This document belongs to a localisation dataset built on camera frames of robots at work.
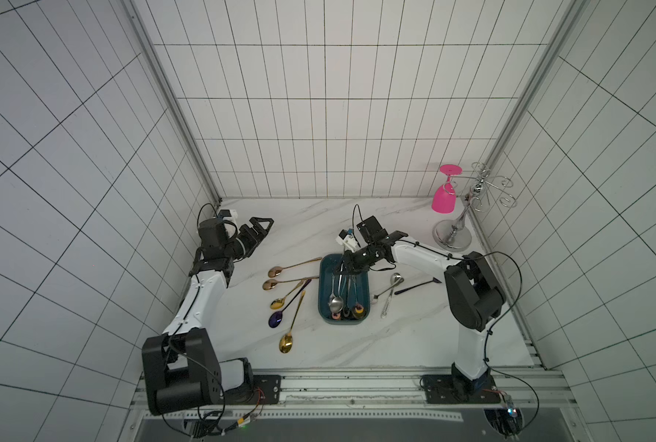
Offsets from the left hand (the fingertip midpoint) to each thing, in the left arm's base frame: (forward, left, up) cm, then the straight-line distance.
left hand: (267, 231), depth 83 cm
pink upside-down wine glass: (+18, -61, -3) cm, 63 cm away
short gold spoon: (-15, -3, -19) cm, 24 cm away
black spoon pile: (-18, -25, -18) cm, 36 cm away
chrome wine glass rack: (+13, -69, -18) cm, 72 cm away
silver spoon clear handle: (-7, -42, -19) cm, 47 cm away
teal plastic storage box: (-3, -19, -14) cm, 24 cm away
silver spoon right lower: (-13, -35, -19) cm, 42 cm away
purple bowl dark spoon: (-20, -3, -20) cm, 28 cm away
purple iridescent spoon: (-18, -29, -18) cm, 38 cm away
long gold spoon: (-27, -7, -20) cm, 34 cm away
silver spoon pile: (-17, -22, -14) cm, 31 cm away
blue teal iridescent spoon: (-20, -22, -17) cm, 34 cm away
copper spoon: (-3, 0, -20) cm, 21 cm away
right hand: (-9, -19, -11) cm, 24 cm away
